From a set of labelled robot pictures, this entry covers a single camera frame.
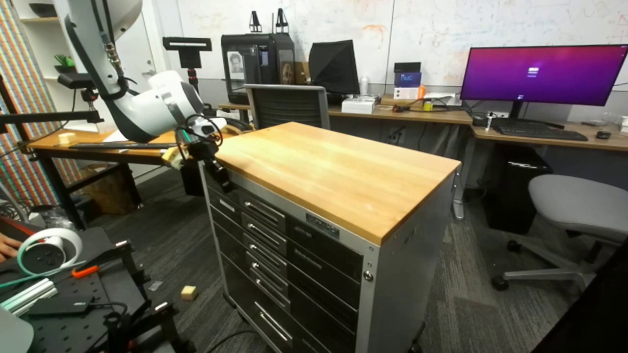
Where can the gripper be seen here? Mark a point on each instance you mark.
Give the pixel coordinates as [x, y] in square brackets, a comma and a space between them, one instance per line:
[203, 150]

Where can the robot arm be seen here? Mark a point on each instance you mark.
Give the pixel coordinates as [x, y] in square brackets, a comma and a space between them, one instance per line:
[142, 108]

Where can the drawer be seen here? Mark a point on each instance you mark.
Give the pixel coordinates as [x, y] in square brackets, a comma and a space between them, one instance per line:
[262, 213]
[324, 309]
[321, 338]
[326, 250]
[265, 236]
[324, 279]

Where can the mesh back office chair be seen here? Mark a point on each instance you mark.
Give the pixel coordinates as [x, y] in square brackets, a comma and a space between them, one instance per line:
[287, 108]

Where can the long black bar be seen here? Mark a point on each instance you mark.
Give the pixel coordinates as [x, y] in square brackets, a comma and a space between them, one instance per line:
[122, 145]

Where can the wooden stump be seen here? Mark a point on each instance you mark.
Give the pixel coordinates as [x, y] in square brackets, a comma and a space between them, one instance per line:
[110, 189]

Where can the tool cabinet with wooden top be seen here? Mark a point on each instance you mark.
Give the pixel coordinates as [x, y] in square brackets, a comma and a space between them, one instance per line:
[338, 176]

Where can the yellow foam block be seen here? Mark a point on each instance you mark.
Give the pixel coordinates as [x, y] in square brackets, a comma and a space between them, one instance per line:
[66, 138]
[189, 292]

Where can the black 3d printer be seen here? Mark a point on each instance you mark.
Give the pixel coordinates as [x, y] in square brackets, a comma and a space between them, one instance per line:
[257, 63]

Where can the wooden desk with black legs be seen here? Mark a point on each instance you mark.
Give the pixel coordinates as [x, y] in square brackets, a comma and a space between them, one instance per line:
[98, 153]

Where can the white door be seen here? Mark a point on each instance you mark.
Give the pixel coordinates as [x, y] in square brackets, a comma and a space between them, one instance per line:
[135, 54]

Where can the flat white box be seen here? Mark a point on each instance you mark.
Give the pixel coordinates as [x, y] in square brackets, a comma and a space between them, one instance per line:
[359, 105]

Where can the black spool holder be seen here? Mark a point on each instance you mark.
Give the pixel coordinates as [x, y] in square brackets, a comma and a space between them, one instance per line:
[255, 27]
[281, 25]

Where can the black monitor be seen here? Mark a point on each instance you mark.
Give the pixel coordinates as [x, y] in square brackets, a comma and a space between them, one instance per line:
[333, 68]

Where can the hand controller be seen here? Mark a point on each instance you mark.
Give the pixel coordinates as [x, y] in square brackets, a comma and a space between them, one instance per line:
[71, 240]

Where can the potted green plant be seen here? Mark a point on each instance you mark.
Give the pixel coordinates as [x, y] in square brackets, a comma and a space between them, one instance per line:
[65, 63]

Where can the small white box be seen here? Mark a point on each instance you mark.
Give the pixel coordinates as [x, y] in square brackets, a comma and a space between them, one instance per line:
[405, 93]

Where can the flat black box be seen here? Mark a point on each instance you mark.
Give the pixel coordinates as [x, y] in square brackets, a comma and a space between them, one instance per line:
[59, 306]

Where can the small blue box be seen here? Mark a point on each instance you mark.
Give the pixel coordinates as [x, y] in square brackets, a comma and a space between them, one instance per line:
[407, 80]

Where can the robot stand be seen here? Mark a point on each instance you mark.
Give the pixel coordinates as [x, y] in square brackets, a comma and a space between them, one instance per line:
[73, 328]

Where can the small black box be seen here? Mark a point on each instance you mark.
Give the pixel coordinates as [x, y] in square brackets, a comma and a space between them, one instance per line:
[407, 67]

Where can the orange bottle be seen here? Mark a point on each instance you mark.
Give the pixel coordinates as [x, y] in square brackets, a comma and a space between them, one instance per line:
[422, 92]

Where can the person's hand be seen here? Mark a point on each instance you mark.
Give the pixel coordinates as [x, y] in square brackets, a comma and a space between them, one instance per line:
[7, 246]

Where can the white shelf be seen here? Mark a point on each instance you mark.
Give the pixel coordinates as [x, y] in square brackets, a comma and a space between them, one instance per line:
[46, 37]

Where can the black bowl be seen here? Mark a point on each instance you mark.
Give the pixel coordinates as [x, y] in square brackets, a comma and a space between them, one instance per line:
[43, 10]

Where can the row of whiteboards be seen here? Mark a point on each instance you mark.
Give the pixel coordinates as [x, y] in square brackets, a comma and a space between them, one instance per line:
[441, 29]

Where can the small white bottle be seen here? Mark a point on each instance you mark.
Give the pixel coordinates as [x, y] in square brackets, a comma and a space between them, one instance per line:
[488, 122]

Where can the black computer tower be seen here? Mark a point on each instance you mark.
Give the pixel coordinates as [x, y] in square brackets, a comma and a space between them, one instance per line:
[515, 191]

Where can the black keyboard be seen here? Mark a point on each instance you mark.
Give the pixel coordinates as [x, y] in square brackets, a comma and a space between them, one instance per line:
[537, 130]

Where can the wide monitor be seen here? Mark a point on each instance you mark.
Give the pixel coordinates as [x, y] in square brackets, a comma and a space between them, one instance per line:
[544, 73]

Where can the grey office chair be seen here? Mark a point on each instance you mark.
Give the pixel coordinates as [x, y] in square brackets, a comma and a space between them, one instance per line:
[579, 203]

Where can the wooden desk with monitor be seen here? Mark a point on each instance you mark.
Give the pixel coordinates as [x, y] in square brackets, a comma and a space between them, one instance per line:
[603, 143]

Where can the black mouse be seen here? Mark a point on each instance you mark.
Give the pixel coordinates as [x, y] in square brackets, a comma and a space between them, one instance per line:
[603, 134]

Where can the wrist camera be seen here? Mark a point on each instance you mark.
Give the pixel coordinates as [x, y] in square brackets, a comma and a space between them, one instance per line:
[172, 158]

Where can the camera on mount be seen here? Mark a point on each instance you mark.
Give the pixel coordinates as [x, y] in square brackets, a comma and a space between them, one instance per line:
[73, 81]
[189, 45]

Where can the wall socket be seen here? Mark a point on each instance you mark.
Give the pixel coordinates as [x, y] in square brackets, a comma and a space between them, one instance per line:
[396, 136]

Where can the colourful patterned wall panel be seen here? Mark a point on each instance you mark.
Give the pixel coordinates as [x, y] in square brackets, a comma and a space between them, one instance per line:
[19, 73]

